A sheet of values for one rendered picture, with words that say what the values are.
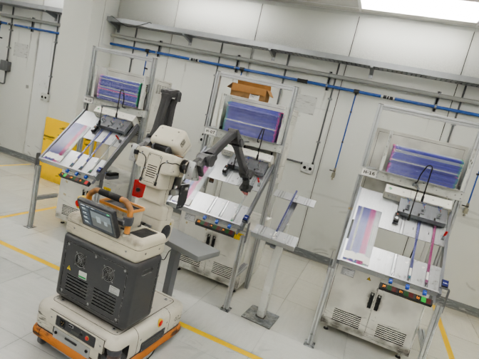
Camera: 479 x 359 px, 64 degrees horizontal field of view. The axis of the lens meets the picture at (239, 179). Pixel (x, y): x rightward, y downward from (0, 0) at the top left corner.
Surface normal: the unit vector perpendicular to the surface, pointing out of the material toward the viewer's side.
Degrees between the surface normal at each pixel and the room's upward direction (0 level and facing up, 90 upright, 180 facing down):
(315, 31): 90
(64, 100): 90
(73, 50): 90
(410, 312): 90
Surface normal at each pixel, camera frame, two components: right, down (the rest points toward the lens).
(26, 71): -0.35, 0.08
